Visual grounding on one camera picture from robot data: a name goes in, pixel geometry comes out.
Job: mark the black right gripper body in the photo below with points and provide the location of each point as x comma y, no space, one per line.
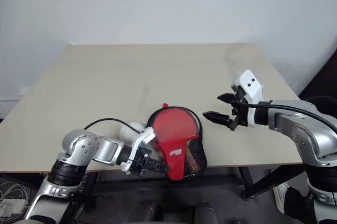
241,113

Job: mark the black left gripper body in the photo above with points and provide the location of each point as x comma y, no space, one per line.
140,161

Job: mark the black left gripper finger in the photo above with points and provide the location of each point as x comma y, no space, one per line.
158,163
158,169

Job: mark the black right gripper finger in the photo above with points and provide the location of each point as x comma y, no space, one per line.
218,117
227,97

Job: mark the red black mesh paddle case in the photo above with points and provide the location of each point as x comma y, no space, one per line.
173,164

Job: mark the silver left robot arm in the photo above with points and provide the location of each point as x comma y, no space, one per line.
87,147

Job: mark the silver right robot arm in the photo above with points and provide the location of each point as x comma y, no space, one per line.
310,132

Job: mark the red table tennis paddle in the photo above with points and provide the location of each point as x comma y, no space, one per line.
171,126

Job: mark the dark rounded shape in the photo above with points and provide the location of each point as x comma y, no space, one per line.
207,212

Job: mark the black chair back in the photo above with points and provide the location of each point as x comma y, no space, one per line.
325,103

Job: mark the white sneaker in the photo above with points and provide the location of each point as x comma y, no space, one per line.
281,197

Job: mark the black trouser leg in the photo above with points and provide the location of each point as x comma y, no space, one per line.
297,205

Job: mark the grey box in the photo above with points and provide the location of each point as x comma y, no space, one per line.
11,206

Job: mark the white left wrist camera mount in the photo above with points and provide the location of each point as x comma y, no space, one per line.
144,136

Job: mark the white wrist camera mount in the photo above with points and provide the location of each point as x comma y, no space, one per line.
144,136
251,84

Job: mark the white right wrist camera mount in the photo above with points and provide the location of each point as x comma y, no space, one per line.
251,84

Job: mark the black table frame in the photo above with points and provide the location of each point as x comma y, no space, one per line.
266,182

